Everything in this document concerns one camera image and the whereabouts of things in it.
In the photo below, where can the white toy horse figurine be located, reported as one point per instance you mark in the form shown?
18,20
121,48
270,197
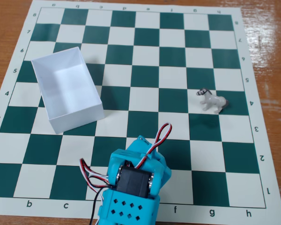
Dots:
213,100

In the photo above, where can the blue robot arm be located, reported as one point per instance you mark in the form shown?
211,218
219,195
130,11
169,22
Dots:
126,208

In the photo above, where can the white open cardboard box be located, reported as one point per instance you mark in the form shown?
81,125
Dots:
68,93

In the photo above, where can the green white chessboard mat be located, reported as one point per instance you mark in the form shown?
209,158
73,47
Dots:
145,77

